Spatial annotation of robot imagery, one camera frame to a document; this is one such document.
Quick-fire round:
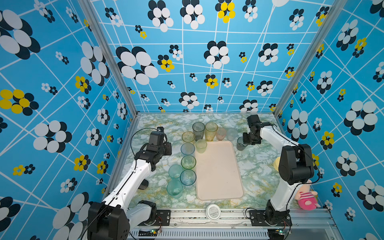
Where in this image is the small grey glass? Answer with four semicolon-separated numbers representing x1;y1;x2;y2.
236;137;248;151

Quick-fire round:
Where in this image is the tall yellow glass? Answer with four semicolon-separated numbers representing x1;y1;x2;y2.
205;122;219;142

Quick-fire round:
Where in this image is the light green short glass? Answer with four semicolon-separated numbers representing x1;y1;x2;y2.
196;139;208;154

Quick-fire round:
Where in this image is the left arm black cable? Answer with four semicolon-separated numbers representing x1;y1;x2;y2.
130;127;158;163

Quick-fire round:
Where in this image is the aluminium corner post right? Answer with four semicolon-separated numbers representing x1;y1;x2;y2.
274;0;347;118

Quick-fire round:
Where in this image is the pink plush doll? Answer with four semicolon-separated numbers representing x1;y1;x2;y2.
294;180;321;211

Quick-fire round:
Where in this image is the aluminium front rail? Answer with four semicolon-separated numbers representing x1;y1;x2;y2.
149;209;343;240

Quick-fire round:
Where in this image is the yellow sponge ball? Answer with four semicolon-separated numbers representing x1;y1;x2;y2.
273;157;281;172

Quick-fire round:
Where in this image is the blue glass lower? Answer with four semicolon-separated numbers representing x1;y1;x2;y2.
180;169;197;187

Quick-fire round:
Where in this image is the yellow short glass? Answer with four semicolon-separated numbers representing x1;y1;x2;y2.
182;131;196;144

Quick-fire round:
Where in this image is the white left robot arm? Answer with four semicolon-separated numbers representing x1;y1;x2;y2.
81;142;172;240

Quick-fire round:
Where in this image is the beige plastic tray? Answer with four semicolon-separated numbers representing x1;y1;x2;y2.
195;141;244;201

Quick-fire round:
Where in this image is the clear dotted glass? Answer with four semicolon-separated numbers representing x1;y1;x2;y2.
227;128;238;141

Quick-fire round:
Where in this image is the pink dotted glass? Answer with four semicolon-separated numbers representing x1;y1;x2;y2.
216;128;227;141

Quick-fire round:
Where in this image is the tall grey glass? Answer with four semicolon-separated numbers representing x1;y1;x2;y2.
193;122;205;141

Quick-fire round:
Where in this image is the teal glass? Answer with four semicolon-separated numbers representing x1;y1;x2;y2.
169;164;184;179

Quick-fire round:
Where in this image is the aluminium corner post left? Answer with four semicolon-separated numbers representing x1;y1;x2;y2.
79;0;138;119

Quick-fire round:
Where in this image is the white round lid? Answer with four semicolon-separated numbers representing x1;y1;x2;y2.
206;204;222;222

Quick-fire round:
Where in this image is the teal glass lowest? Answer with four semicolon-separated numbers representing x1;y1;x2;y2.
167;179;183;199

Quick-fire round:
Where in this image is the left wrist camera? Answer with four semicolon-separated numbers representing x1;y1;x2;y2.
149;127;167;146

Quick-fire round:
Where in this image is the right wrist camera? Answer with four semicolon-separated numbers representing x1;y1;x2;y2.
247;115;261;133

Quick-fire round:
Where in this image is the aluminium corner post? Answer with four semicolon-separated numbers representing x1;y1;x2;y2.
79;0;138;119
274;0;347;118

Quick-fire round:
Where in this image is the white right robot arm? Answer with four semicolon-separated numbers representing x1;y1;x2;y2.
243;115;314;225

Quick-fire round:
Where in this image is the blue short glass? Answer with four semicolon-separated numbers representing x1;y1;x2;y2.
181;143;196;156

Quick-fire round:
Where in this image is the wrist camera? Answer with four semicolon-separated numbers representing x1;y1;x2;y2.
149;127;167;146
247;115;261;133

